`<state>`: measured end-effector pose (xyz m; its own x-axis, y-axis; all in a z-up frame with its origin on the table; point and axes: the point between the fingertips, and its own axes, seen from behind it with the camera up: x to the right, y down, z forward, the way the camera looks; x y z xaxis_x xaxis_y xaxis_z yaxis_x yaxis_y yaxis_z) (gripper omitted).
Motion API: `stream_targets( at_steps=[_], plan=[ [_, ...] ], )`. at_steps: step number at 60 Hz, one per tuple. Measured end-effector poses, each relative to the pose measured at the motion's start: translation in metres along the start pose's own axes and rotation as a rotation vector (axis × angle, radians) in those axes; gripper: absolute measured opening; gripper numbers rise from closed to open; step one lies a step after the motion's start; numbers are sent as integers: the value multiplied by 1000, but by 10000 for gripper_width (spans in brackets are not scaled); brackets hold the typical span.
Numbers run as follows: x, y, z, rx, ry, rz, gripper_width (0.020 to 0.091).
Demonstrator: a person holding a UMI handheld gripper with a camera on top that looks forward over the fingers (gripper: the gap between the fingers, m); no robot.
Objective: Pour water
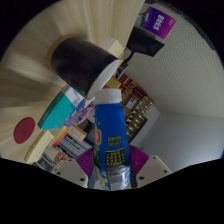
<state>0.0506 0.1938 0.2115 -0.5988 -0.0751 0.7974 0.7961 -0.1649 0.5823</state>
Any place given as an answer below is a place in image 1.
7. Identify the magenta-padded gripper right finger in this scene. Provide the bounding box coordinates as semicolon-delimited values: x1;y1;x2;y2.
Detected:
127;144;173;188

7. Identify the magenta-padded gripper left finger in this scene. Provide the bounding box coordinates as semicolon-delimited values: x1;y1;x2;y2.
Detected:
53;146;98;188

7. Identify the blue drink bottle white cap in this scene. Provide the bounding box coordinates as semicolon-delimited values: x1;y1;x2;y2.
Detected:
93;88;132;191

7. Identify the beige patterned book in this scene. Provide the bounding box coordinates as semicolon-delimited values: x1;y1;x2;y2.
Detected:
23;129;55;165

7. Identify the colourful blue book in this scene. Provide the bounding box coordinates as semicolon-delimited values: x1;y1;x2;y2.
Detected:
63;99;96;128

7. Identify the wooden shelf unit with trophies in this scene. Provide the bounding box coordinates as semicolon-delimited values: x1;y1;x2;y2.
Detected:
109;74;155;143

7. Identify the flat round red coaster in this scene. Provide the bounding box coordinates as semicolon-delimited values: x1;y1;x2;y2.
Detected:
13;116;36;145

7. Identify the teal book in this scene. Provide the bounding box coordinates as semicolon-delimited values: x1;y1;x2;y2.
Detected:
37;84;85;131

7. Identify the dark mug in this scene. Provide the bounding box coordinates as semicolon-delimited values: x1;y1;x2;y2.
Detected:
46;34;121;100

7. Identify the black office chair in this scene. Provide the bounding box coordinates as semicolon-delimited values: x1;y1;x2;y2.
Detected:
125;26;166;58

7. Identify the pale yellow paper envelope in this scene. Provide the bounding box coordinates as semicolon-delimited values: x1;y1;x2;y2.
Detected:
103;37;125;60

